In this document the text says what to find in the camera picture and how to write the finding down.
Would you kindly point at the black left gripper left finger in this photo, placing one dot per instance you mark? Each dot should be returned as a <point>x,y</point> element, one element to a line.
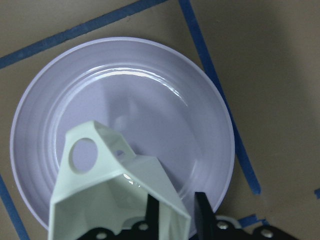
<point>152,218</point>

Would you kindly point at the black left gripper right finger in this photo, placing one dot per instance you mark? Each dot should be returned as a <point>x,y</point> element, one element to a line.
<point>204,216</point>

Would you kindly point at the white faceted mug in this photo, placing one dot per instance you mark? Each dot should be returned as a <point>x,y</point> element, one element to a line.
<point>114,193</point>

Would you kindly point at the lilac round plate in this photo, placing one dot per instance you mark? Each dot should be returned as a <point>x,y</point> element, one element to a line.
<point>160,101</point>

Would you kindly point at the brown paper table cover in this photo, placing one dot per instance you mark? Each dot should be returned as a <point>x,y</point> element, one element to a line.
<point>266,54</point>

